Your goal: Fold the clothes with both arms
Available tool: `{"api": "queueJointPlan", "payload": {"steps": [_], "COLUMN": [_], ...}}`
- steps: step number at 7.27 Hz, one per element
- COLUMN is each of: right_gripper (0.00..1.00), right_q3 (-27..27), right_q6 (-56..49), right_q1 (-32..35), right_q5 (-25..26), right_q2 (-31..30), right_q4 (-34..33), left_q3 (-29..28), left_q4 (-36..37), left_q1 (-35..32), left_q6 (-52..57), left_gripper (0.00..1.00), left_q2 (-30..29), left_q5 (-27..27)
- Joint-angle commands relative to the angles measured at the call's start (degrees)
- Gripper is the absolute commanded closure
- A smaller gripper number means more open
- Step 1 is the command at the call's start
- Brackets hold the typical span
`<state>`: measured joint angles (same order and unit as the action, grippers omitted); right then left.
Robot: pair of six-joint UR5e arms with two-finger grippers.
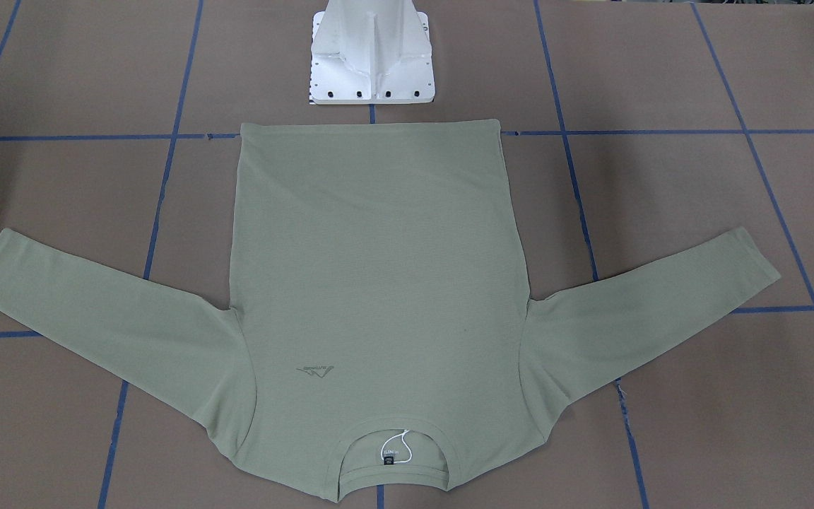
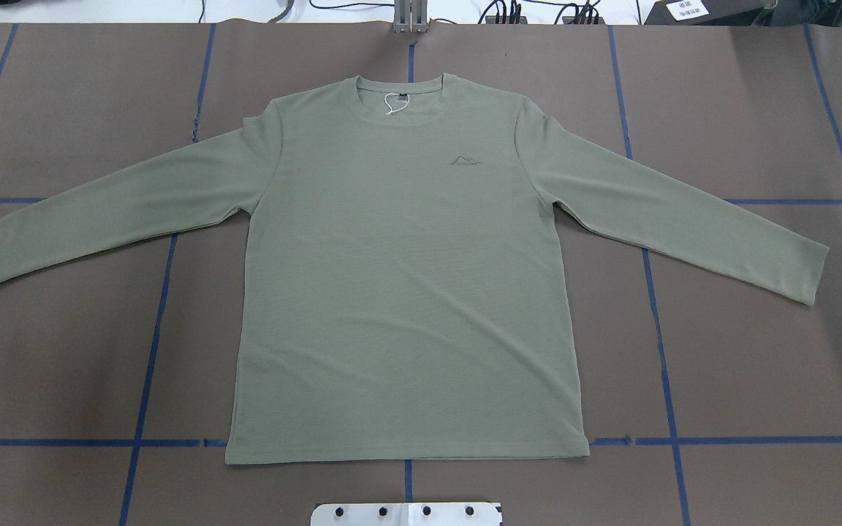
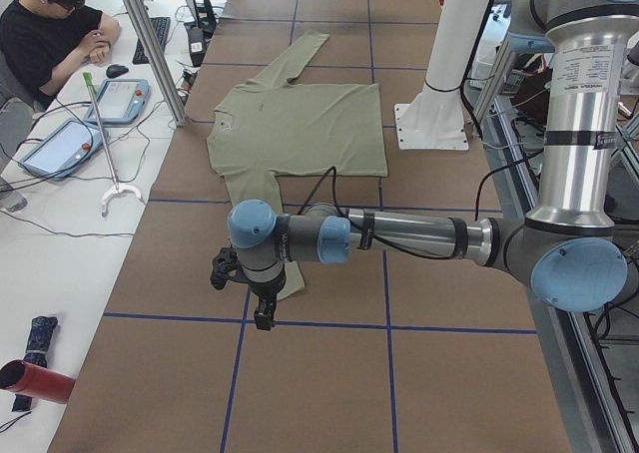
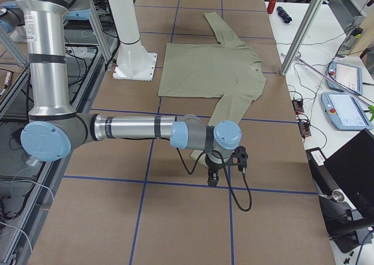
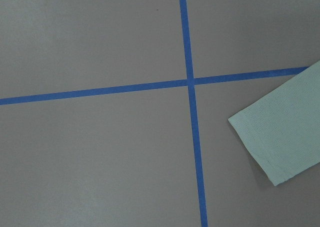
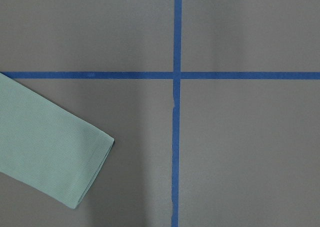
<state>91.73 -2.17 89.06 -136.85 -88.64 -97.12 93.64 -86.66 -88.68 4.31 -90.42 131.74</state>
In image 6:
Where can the olive green long-sleeve shirt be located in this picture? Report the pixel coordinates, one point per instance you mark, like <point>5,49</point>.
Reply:
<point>47,147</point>

